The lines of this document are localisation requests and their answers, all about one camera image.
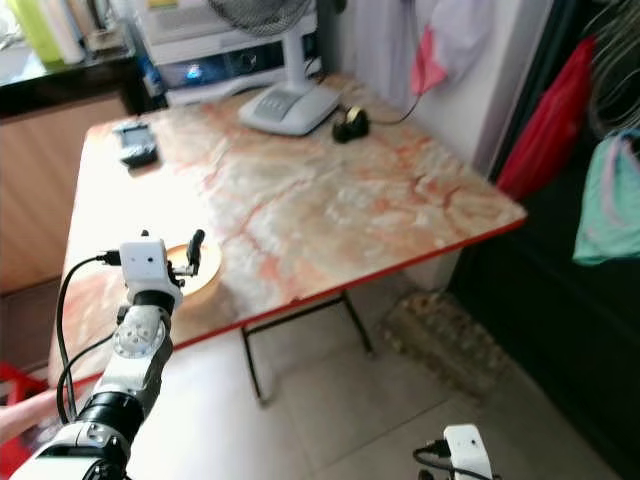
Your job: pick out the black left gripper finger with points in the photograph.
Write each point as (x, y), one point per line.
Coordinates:
(196, 250)

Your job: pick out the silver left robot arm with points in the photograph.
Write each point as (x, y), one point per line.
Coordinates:
(138, 340)

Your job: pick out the person's bare hand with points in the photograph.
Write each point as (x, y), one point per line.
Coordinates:
(18, 415)

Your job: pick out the marble pattern folding table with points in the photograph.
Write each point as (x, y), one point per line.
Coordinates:
(310, 205)

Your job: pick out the black handheld phone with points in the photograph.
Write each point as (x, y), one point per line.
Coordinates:
(135, 143)

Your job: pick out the white desk fan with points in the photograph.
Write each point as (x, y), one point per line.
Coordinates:
(288, 105)

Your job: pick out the wooden cabinet with black counter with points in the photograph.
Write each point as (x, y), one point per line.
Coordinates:
(32, 180)

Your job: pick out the black tape dispenser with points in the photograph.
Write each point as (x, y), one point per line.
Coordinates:
(350, 126)

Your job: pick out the red plastic stool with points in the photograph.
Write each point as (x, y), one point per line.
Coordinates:
(15, 385)

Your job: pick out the white plastic bottle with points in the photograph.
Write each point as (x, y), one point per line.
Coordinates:
(66, 32)

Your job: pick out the speckled brown floor mat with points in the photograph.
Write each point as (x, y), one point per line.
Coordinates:
(445, 340)

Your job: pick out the lime green bottle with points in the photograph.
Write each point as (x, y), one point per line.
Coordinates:
(38, 32)

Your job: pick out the pink hanging cloth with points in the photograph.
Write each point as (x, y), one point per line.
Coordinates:
(426, 68)

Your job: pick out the pale lavender hanging cloth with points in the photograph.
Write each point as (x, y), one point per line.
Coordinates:
(460, 35)

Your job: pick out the red hanging bag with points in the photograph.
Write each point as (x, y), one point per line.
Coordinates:
(550, 125)

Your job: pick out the teal green hanging cloth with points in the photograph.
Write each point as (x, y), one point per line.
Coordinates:
(610, 205)

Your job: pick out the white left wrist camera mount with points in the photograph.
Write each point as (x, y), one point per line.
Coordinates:
(146, 260)

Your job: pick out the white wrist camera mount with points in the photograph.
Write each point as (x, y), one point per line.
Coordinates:
(468, 452)
(146, 260)

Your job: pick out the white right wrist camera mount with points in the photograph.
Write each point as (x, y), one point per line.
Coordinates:
(468, 452)

